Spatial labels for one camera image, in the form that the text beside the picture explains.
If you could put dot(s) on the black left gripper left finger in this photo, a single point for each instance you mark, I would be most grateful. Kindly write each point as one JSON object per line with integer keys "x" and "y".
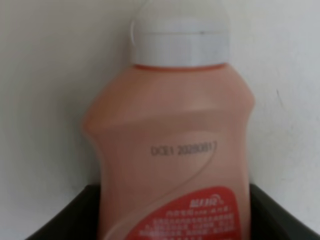
{"x": 77, "y": 221}

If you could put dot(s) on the pink small bottle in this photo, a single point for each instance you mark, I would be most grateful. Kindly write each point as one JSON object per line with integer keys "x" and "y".
{"x": 170, "y": 131}

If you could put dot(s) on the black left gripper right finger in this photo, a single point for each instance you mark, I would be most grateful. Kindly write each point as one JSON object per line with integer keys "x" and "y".
{"x": 269, "y": 221}

